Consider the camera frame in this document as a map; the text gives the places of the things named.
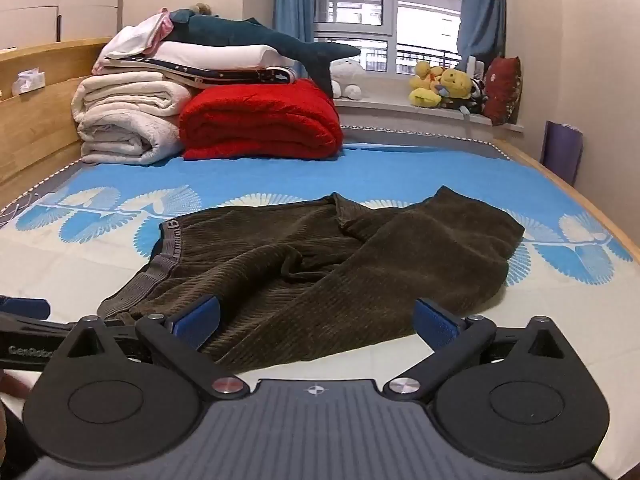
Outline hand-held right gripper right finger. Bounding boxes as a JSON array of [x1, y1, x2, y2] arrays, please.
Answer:
[[385, 299, 576, 403]]

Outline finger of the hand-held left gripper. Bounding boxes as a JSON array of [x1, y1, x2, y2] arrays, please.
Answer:
[[0, 297, 51, 319], [0, 312, 78, 343]]

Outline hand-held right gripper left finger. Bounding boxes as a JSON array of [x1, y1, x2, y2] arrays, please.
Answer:
[[60, 296, 251, 401]]

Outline dark olive corduroy pants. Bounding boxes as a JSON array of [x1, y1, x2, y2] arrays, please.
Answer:
[[97, 186, 526, 371]]

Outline person's left hand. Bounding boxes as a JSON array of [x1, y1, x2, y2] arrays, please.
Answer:
[[0, 370, 33, 402]]

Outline blue white patterned bed sheet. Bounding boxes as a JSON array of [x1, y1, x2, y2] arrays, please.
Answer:
[[0, 141, 640, 476]]

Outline white fluffy folded blanket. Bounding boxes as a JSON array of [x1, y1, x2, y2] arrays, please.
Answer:
[[75, 110, 185, 166]]

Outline red folded blanket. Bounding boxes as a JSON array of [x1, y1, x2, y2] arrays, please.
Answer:
[[179, 79, 345, 162]]

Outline purple rolled mat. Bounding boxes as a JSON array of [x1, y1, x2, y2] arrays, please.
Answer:
[[542, 120, 585, 187]]

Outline white window sill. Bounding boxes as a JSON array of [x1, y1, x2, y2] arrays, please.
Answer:
[[332, 92, 526, 133]]

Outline white tissue box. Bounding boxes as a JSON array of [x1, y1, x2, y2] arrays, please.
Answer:
[[12, 69, 46, 96]]

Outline lime yellow plush toy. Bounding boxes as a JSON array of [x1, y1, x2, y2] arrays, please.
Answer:
[[409, 87, 443, 109]]

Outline black white striped toy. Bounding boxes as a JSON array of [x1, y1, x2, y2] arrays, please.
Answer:
[[467, 77, 486, 113]]

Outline cream folded blanket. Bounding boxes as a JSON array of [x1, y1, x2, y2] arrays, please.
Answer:
[[71, 71, 193, 117]]

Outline yellow round head plush toy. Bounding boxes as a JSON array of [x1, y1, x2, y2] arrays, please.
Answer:
[[437, 67, 473, 102]]

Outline red patterned cushion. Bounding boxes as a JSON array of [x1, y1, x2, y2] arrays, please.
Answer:
[[482, 56, 523, 126]]

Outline orange yellow plush toy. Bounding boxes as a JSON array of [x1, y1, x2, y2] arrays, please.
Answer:
[[411, 60, 444, 88]]

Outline white plush toy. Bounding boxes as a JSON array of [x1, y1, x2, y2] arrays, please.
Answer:
[[330, 57, 371, 101]]

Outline white folded quilt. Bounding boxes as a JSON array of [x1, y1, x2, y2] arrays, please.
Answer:
[[150, 41, 286, 71]]

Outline dark blue shark plush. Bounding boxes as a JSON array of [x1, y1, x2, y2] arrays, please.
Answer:
[[167, 9, 362, 98]]

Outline pink white folded cloth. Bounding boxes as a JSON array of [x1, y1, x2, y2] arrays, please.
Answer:
[[95, 7, 173, 73]]

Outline blue curtain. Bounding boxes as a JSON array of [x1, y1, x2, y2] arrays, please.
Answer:
[[457, 0, 508, 72], [272, 0, 316, 43]]

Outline wooden bed frame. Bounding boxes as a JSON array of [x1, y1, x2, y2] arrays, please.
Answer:
[[0, 37, 640, 266]]

